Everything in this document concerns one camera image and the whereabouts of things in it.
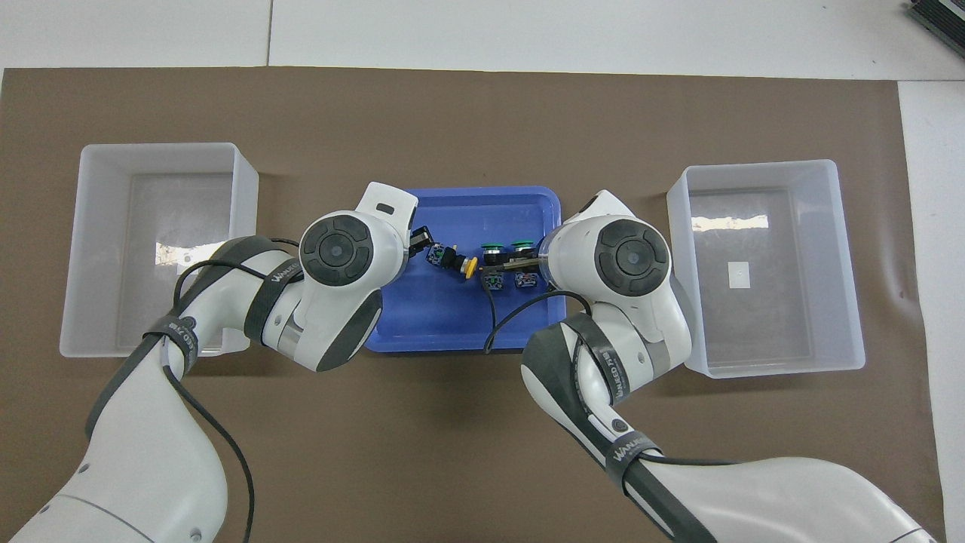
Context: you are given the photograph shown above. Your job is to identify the blue plastic tray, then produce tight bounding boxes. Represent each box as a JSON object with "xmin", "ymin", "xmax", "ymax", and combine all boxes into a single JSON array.
[{"xmin": 358, "ymin": 186, "xmax": 568, "ymax": 354}]

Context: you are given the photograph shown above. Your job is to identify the brown paper table mat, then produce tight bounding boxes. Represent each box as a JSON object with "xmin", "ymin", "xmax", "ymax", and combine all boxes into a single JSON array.
[{"xmin": 0, "ymin": 66, "xmax": 947, "ymax": 543}]

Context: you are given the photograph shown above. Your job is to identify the translucent white plastic box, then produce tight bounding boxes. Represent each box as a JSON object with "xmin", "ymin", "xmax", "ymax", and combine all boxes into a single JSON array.
[
  {"xmin": 59, "ymin": 143, "xmax": 260, "ymax": 358},
  {"xmin": 666, "ymin": 159, "xmax": 866, "ymax": 379}
]

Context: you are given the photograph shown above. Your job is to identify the green push button switch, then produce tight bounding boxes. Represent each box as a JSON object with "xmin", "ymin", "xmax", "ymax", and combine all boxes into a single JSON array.
[
  {"xmin": 511, "ymin": 238, "xmax": 541, "ymax": 292},
  {"xmin": 481, "ymin": 241, "xmax": 507, "ymax": 293}
]

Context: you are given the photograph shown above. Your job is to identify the black ribbed device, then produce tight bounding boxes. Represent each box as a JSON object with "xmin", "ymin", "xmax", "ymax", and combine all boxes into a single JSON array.
[{"xmin": 908, "ymin": 0, "xmax": 965, "ymax": 38}]

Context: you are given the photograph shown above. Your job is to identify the yellow push button switch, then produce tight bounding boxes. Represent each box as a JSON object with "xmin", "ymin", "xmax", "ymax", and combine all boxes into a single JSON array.
[{"xmin": 426, "ymin": 245, "xmax": 479, "ymax": 279}]

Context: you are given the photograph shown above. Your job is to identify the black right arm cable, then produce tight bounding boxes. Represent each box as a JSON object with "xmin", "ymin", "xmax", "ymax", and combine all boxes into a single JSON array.
[{"xmin": 482, "ymin": 287, "xmax": 596, "ymax": 355}]

